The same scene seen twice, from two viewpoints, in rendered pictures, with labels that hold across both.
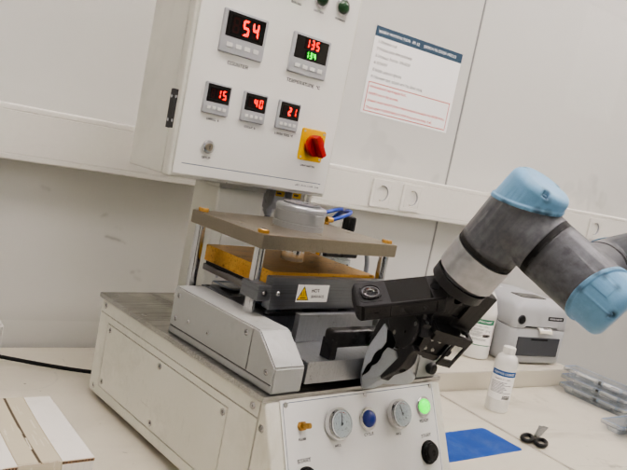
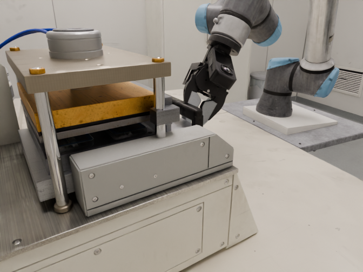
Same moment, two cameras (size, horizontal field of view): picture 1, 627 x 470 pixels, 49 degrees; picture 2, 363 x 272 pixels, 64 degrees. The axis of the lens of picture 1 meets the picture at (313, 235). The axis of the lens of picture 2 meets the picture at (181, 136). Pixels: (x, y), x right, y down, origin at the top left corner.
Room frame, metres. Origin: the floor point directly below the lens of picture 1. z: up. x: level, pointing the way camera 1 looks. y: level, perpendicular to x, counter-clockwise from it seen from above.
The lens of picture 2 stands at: (0.83, 0.45, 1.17)
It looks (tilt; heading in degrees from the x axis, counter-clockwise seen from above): 23 degrees down; 280
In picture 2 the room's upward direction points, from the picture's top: straight up
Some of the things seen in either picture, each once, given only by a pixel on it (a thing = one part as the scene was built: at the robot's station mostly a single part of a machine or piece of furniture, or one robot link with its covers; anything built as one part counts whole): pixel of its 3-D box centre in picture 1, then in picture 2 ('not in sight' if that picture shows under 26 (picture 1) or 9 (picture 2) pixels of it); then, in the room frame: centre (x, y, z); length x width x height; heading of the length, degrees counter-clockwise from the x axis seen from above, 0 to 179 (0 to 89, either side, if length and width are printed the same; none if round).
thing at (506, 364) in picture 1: (502, 378); not in sight; (1.49, -0.47, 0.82); 0.05 x 0.05 x 0.14
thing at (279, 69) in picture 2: not in sight; (282, 73); (0.62, -0.78, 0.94); 0.13 x 0.12 x 0.14; 148
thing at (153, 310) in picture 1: (262, 334); (72, 164); (1.09, 0.05, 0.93); 0.46 x 0.35 x 0.01; 43
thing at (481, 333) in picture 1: (482, 309); not in sight; (1.76, -0.46, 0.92); 0.09 x 0.08 x 0.25; 174
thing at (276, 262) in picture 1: (296, 255); (80, 82); (1.07, 0.02, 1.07); 0.22 x 0.17 x 0.10; 133
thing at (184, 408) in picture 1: (276, 395); (98, 195); (1.07, 0.01, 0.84); 0.53 x 0.37 x 0.17; 43
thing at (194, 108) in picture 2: (366, 340); (177, 109); (0.93, -0.10, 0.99); 0.15 x 0.02 x 0.04; 133
